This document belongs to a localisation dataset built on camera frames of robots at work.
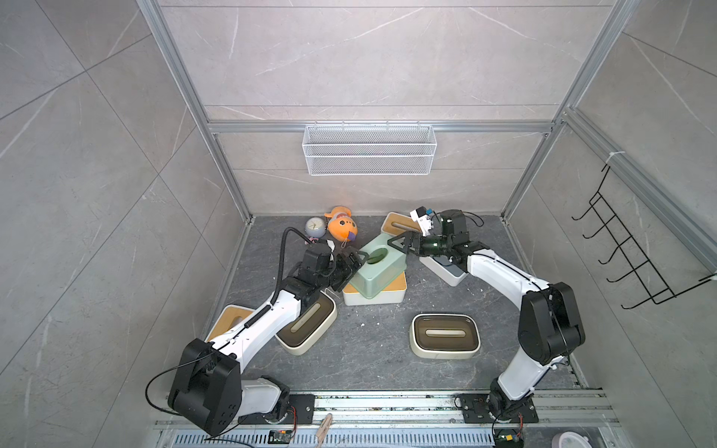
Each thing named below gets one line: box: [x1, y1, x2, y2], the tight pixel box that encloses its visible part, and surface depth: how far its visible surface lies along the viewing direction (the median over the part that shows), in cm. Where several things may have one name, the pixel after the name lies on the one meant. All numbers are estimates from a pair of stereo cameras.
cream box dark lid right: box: [408, 312, 482, 360], surface depth 83 cm
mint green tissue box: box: [350, 233, 408, 300], surface depth 85 cm
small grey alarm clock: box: [304, 215, 327, 238], surface depth 113 cm
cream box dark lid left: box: [275, 290, 338, 356], surface depth 85 cm
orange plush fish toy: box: [323, 205, 359, 243], surface depth 108 cm
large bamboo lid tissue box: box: [341, 271, 408, 307], surface depth 90 cm
